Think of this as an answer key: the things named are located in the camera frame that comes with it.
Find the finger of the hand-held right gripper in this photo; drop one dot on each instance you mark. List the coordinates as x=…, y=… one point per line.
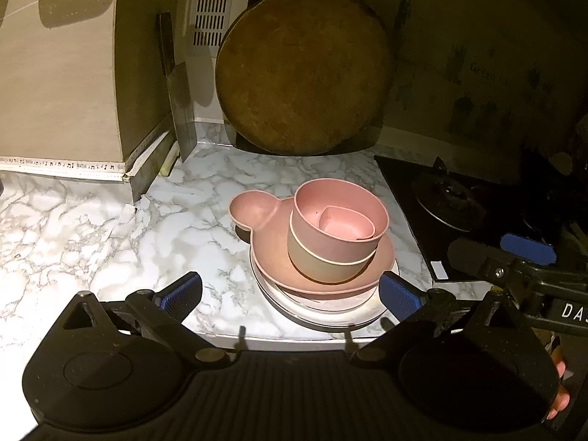
x=528, y=249
x=477, y=257

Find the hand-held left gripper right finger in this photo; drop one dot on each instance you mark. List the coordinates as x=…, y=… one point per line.
x=397, y=294

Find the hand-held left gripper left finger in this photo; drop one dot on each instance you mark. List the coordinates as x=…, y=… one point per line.
x=181, y=291

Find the small white plate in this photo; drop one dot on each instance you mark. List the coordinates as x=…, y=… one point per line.
x=330, y=305

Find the pink heart-shaped dish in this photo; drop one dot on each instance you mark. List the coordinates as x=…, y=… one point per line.
x=340, y=227

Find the cream bowl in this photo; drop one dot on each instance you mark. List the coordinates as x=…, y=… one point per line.
x=312, y=262

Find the large white floral plate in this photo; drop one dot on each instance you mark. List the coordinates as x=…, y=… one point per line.
x=294, y=319

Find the pink bear-shaped plate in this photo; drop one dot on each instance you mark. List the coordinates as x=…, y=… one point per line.
x=252, y=211

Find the pink bowl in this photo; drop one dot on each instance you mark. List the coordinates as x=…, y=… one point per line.
x=308, y=229

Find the person's right hand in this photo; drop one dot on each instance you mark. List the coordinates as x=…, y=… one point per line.
x=561, y=395

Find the black gas stove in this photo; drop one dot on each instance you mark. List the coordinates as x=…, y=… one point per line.
x=413, y=202

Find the white cylindrical stick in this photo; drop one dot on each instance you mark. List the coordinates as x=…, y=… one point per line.
x=167, y=163

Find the cleaver knife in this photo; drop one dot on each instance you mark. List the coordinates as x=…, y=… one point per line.
x=183, y=119

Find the music-note trim tape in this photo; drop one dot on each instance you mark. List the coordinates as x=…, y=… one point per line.
x=55, y=164

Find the round wooden cutting board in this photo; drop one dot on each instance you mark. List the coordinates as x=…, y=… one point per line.
x=298, y=73

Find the white vent grille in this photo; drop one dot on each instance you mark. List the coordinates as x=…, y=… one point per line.
x=211, y=9

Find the green plant wall sticker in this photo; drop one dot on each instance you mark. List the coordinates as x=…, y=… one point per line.
x=482, y=78

